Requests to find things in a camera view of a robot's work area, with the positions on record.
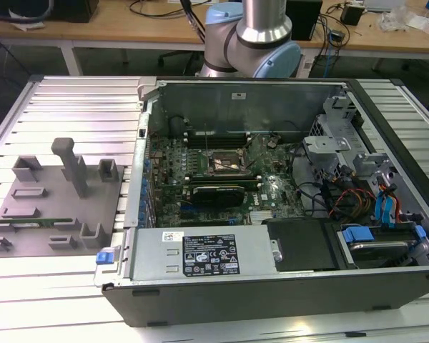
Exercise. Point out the thin metal locking lever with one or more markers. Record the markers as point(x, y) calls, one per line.
point(207, 139)

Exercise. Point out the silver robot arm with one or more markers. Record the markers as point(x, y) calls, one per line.
point(264, 28)

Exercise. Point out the CPU socket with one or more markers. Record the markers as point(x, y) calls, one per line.
point(225, 160)

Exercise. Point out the black RAM slot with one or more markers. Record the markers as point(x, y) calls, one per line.
point(229, 135)
point(200, 176)
point(229, 143)

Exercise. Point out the black graphics card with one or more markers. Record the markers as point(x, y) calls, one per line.
point(218, 196)

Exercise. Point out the black cylinder part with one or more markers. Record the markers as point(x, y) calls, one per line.
point(177, 126)

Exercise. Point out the coin battery in holder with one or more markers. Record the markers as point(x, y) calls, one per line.
point(271, 143)

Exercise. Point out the silver chipset heat sink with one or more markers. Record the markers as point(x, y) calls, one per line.
point(261, 217)

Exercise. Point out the green motherboard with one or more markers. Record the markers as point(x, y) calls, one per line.
point(282, 200)

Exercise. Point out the silver power supply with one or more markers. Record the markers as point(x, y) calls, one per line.
point(150, 257)

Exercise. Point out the metal disk bay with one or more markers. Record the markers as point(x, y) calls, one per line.
point(321, 144)

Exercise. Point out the black plastic shroud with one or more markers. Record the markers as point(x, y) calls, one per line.
point(300, 246)

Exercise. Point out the black office chair base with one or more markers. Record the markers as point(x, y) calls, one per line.
point(161, 59)

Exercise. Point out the black PC case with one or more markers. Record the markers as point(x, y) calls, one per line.
point(236, 303)

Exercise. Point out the blue case latch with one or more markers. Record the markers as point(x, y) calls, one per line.
point(104, 258)

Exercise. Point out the hard disk in blue carrier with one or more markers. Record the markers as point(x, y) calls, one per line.
point(357, 234)

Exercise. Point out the grey parts rack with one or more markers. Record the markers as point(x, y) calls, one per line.
point(57, 214)

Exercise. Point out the black tower box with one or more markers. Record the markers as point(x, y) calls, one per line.
point(307, 21)

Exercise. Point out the small electronic module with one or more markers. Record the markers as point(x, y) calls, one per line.
point(337, 36)

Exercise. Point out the light wooden desk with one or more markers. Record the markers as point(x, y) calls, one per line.
point(75, 32)

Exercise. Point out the small black cube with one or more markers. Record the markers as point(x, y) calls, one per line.
point(352, 16)

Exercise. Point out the large black box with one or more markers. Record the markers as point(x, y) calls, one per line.
point(57, 9)

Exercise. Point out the clear plastic bag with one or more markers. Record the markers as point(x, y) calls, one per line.
point(393, 19)

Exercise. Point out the crumpled white paper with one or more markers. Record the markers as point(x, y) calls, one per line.
point(30, 26)

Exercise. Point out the grey flat device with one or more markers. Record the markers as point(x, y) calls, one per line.
point(382, 3)

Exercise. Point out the white open box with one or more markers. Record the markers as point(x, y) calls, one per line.
point(420, 22)

